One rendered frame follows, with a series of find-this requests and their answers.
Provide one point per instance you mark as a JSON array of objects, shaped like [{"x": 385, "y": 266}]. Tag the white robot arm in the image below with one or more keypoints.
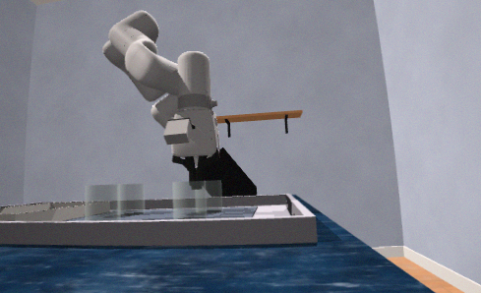
[{"x": 151, "y": 73}]

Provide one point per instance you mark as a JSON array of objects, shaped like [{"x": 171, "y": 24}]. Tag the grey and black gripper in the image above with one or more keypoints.
[{"x": 203, "y": 142}]

